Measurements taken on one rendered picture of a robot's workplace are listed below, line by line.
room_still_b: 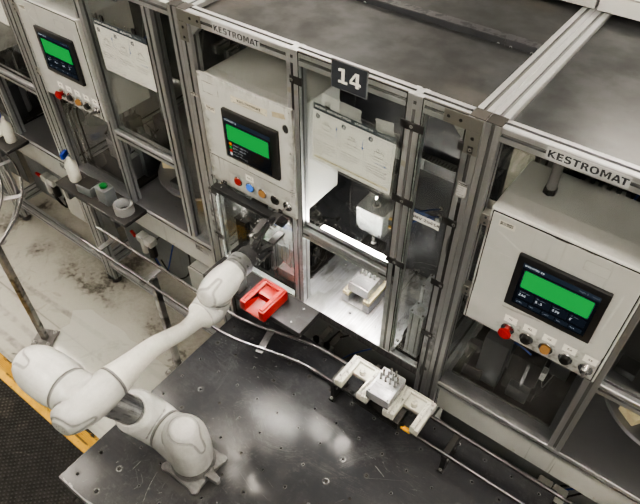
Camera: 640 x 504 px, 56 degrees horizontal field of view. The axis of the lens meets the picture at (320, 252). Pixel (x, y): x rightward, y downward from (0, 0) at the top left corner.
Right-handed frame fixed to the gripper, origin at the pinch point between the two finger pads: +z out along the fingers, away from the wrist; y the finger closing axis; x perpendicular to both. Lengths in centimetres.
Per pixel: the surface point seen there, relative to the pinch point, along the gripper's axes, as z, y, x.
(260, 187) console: 7.7, 9.4, 10.8
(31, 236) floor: 32, -113, 237
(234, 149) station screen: 5.9, 24.6, 18.4
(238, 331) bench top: -4, -66, 27
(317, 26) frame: 25, 65, -8
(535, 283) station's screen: -7, 18, -92
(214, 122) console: 9.2, 31.3, 28.5
